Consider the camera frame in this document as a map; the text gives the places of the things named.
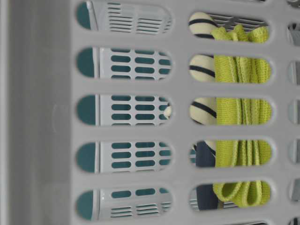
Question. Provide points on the white plastic shopping basket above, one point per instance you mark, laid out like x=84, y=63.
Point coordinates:
x=40, y=86

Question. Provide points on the yellow-green microfibre cloth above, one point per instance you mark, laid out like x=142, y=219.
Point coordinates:
x=242, y=111

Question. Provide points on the cream navy striped cloth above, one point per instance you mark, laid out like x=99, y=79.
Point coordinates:
x=202, y=69

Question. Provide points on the dark navy cloth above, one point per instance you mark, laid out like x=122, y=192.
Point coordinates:
x=206, y=198

